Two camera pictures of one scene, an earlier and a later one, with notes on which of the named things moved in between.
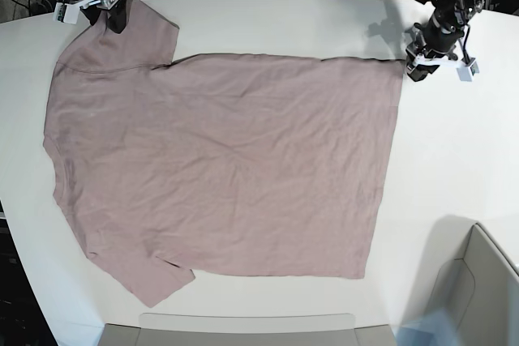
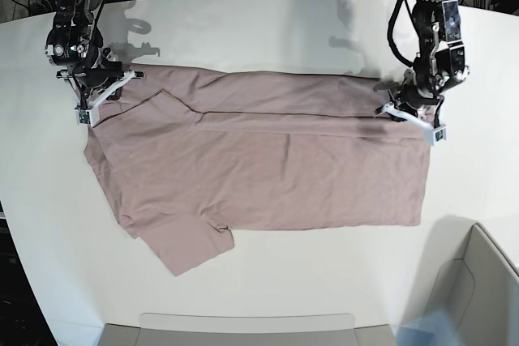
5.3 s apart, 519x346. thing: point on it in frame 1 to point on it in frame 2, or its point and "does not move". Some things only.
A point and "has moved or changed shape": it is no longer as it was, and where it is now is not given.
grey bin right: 465,274 does not move
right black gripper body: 418,46 to 408,99
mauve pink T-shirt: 260,164 has moved or changed shape
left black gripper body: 117,9 to 97,76
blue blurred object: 435,329 does not move
